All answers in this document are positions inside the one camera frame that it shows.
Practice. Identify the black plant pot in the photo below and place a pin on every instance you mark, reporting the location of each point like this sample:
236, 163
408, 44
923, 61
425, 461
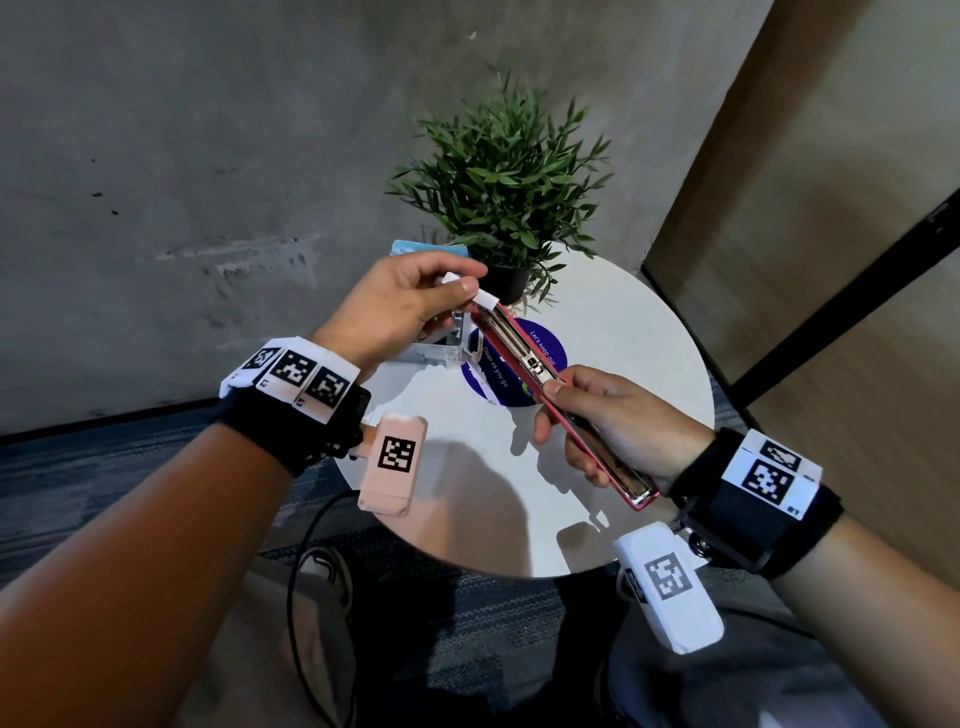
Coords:
504, 283

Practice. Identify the black wristband with marker tags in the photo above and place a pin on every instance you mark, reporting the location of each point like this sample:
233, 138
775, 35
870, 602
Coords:
300, 405
757, 502

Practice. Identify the white paper strip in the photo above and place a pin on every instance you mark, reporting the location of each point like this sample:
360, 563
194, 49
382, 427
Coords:
480, 379

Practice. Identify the person's right forearm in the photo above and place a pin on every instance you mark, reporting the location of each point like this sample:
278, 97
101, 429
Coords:
877, 622

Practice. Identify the light blue packet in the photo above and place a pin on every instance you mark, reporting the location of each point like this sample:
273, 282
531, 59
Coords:
424, 247

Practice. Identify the round blue sticker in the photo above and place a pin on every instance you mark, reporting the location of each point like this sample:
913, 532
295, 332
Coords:
514, 386

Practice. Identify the white wrist camera with marker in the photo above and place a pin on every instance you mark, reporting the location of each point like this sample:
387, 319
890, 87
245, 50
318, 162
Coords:
671, 589
393, 465

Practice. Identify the green artificial plant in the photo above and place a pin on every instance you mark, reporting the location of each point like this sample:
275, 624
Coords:
506, 176

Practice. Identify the person's right hand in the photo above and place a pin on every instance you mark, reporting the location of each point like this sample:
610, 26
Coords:
637, 427

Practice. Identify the person's right middle finger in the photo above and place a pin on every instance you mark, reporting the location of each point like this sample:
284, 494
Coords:
576, 457

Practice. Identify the person's left hand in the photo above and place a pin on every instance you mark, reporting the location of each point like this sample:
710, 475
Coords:
382, 307

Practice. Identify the phone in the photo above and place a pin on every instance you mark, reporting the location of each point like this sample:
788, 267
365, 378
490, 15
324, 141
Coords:
525, 364

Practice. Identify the clear acrylic holder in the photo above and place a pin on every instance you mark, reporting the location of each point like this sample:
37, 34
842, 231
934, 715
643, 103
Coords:
431, 349

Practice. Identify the person's left forearm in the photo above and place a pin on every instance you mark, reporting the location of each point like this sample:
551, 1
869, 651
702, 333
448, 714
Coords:
127, 585

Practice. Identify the person's right leg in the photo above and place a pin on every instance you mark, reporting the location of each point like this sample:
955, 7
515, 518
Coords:
750, 675

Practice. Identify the person's left thumb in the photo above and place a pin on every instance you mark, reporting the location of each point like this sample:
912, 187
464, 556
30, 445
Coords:
454, 294

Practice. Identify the white cleaning wipe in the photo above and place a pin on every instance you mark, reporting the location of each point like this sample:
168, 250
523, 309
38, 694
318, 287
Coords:
484, 298

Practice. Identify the person's right thumb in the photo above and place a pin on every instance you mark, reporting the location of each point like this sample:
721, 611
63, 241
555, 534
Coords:
570, 384

